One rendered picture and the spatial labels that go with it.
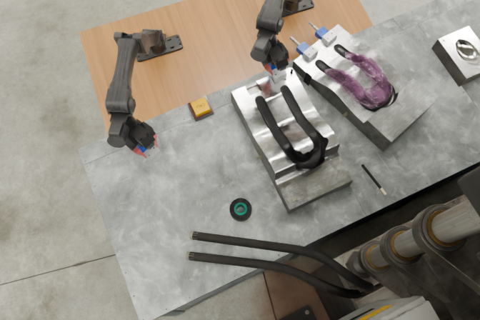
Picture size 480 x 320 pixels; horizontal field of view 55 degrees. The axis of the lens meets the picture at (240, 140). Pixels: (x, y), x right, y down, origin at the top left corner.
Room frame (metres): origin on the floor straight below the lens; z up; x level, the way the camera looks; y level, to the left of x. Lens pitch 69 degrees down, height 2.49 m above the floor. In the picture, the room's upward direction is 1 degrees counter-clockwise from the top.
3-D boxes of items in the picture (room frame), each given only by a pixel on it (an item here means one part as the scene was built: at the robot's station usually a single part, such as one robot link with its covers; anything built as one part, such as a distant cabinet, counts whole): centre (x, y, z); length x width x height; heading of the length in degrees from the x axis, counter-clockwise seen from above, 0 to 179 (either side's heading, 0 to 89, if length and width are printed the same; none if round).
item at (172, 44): (1.06, 0.33, 0.84); 0.20 x 0.07 x 0.08; 109
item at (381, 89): (0.85, -0.48, 0.90); 0.26 x 0.18 x 0.08; 41
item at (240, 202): (0.36, 0.00, 0.82); 0.08 x 0.08 x 0.04
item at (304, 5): (1.25, -0.23, 0.84); 0.20 x 0.07 x 0.08; 109
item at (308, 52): (1.01, -0.26, 0.86); 0.13 x 0.05 x 0.05; 41
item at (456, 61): (0.97, -0.92, 0.84); 0.20 x 0.15 x 0.07; 24
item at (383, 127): (0.85, -0.48, 0.86); 0.50 x 0.26 x 0.11; 41
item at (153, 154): (0.58, 0.34, 0.93); 0.13 x 0.05 x 0.05; 46
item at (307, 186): (0.63, -0.19, 0.87); 0.50 x 0.26 x 0.14; 24
